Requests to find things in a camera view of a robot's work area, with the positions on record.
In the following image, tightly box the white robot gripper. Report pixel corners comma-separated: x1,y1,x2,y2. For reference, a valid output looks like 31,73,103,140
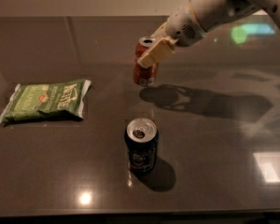
136,1,206,68

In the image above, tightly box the red coke can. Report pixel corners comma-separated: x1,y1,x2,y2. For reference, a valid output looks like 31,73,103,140
133,35,160,87

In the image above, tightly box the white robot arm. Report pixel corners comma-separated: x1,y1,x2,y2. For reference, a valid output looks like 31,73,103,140
136,0,280,68

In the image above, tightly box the dark blue soda can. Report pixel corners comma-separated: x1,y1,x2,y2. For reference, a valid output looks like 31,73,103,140
124,118,159,173

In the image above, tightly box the green jalapeno chip bag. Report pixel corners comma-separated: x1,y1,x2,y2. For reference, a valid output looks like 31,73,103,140
0,78,91,124

